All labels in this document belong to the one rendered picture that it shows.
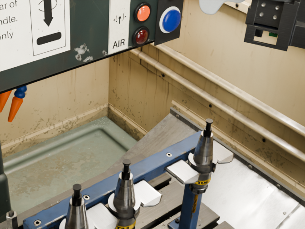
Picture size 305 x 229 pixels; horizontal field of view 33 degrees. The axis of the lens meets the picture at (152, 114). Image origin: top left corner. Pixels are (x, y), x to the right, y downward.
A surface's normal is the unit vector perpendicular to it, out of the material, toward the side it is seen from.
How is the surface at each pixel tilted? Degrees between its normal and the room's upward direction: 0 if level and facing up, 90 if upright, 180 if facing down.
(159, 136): 24
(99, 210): 0
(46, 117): 90
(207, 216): 0
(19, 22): 90
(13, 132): 90
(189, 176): 0
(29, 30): 90
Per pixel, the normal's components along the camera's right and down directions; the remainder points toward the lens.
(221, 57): -0.75, 0.33
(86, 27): 0.66, 0.48
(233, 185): -0.23, -0.61
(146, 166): 0.07, -0.81
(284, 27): -0.33, 0.52
